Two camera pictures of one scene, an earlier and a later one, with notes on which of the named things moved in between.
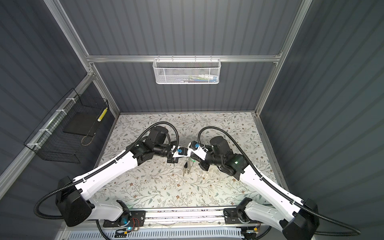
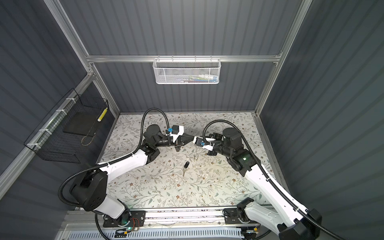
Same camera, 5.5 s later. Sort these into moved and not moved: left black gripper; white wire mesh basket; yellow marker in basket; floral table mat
Moved: left black gripper
Not moved: floral table mat; white wire mesh basket; yellow marker in basket
